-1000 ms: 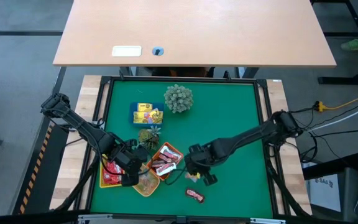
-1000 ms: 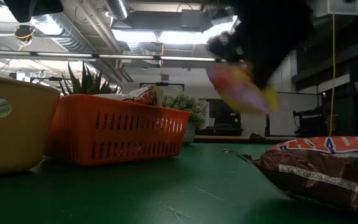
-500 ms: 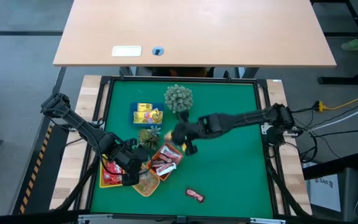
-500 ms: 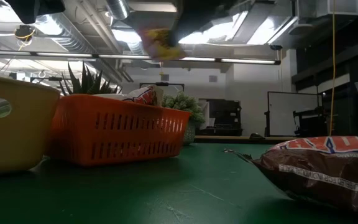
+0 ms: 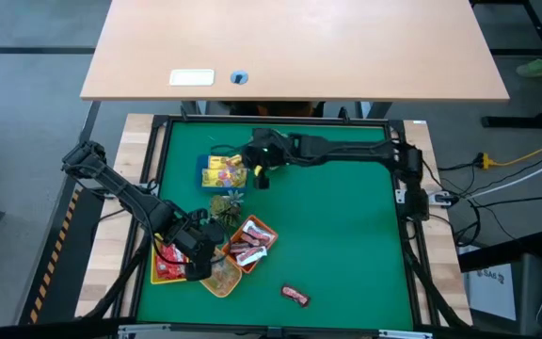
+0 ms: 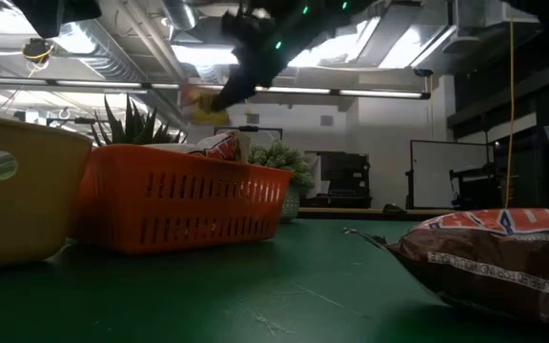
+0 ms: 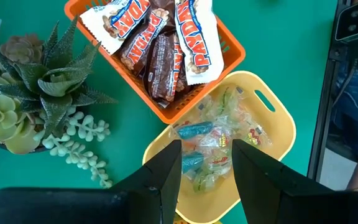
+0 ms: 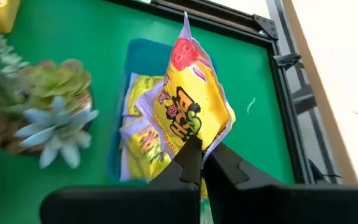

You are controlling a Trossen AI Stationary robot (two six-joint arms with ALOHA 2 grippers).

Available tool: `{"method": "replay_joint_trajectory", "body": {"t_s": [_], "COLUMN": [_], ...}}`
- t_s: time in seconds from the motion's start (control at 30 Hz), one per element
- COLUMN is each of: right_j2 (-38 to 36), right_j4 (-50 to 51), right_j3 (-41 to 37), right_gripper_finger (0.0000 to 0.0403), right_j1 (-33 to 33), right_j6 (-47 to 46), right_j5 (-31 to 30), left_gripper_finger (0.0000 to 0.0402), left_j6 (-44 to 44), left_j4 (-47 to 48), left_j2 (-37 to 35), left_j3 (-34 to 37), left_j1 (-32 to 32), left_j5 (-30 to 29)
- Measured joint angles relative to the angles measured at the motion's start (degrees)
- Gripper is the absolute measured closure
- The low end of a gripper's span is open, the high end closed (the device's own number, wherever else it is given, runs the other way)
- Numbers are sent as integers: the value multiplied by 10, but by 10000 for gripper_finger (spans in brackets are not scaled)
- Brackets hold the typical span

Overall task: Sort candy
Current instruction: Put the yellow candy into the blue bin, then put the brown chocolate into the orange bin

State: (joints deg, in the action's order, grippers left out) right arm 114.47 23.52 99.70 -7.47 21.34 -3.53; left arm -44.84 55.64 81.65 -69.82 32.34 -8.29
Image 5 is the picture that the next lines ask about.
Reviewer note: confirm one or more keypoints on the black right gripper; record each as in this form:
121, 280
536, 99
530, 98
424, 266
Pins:
261, 153

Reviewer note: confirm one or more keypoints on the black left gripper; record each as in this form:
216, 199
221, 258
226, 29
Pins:
196, 240

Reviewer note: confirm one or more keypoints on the small red candy pack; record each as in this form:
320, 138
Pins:
167, 272
172, 254

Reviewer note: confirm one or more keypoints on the yellow sour candy pack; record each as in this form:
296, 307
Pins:
219, 179
221, 162

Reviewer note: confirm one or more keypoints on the brown peanut candy bar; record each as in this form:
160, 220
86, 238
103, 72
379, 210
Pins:
262, 239
295, 295
239, 247
250, 240

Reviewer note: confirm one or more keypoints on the orange slotted plastic basket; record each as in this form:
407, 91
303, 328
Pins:
271, 245

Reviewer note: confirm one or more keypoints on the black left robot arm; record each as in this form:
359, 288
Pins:
125, 193

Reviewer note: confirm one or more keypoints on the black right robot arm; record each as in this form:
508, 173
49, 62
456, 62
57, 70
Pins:
346, 148

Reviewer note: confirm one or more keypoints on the translucent amber plastic bowl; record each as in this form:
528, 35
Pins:
221, 278

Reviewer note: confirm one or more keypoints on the potted mixed artificial succulents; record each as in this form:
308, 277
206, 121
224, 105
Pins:
226, 207

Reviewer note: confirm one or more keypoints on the yellow plastic bin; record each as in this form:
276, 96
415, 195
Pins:
154, 275

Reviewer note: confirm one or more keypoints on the blue plastic bin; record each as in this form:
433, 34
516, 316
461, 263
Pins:
198, 174

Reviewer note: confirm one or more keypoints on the light wooden side table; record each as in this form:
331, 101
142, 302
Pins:
294, 47

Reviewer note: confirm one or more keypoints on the yellow black hazard strip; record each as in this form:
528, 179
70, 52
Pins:
54, 254

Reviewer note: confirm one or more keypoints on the white power strip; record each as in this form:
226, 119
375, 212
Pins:
442, 198

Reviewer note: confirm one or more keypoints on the white printed box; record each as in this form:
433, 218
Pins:
492, 289

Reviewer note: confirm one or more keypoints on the green shoe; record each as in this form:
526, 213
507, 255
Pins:
537, 68

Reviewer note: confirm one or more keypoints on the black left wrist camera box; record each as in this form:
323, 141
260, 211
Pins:
199, 215

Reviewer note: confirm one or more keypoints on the black table frame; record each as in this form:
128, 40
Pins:
405, 282

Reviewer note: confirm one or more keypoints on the aluminium bracket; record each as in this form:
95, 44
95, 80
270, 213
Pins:
405, 334

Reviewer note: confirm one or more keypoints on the black desk leg frame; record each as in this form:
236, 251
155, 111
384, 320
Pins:
541, 61

